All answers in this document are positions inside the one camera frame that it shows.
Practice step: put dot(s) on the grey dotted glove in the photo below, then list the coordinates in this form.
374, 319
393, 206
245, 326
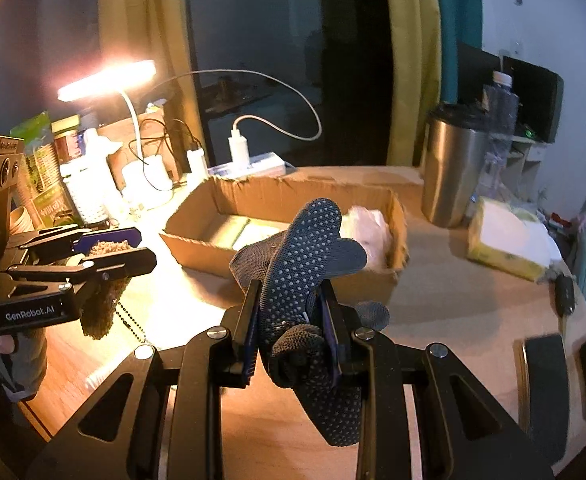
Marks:
313, 255

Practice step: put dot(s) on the white computer desk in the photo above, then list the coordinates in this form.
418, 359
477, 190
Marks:
525, 165

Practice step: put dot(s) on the teal curtain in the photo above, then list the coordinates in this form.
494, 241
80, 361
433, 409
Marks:
455, 10
43, 50

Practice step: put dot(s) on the computer monitor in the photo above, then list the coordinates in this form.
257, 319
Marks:
535, 100

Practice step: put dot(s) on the red label jar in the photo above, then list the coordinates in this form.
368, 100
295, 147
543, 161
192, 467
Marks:
67, 146

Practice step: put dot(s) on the white plastic bag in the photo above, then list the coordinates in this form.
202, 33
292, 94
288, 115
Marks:
370, 235

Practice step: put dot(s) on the yellow tissue pack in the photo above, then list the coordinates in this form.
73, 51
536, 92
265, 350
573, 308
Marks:
508, 240

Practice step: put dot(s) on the dark glass sliding door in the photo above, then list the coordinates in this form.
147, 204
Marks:
293, 50

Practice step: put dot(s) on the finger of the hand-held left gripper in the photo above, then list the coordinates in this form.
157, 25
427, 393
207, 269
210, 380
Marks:
118, 235
128, 262

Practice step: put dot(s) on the small brown cardboard box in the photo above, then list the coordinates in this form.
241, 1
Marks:
148, 135

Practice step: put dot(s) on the steel tumbler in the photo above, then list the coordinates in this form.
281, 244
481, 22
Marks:
453, 170

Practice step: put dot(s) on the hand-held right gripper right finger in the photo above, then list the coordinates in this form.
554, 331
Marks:
330, 340

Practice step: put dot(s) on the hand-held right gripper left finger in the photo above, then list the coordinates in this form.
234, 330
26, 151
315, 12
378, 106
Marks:
245, 340

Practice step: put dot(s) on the brown paper cup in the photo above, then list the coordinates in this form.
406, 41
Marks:
23, 217

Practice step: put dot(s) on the yellow sponge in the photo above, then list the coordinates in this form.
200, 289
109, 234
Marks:
65, 124

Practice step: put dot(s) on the black monitor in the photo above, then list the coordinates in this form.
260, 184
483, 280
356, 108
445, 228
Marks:
475, 72

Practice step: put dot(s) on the small white charger plug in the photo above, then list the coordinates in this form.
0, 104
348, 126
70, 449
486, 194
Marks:
197, 162

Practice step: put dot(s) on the yellow curtain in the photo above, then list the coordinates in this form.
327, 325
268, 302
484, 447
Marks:
413, 60
138, 30

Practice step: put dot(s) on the white desk lamp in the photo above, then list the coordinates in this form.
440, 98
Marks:
108, 80

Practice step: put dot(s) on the white charger adapter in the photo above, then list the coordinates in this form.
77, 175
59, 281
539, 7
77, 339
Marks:
239, 149

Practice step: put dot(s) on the black car key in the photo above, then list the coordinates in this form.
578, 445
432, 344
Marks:
565, 295

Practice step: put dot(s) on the clear water bottle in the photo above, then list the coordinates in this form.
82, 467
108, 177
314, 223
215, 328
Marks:
500, 120

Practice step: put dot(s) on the black smartphone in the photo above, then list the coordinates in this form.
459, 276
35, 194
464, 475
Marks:
545, 400

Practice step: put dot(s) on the white power strip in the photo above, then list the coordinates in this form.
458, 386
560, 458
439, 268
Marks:
263, 164

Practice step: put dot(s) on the white plastic bottle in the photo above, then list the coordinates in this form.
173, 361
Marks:
88, 195

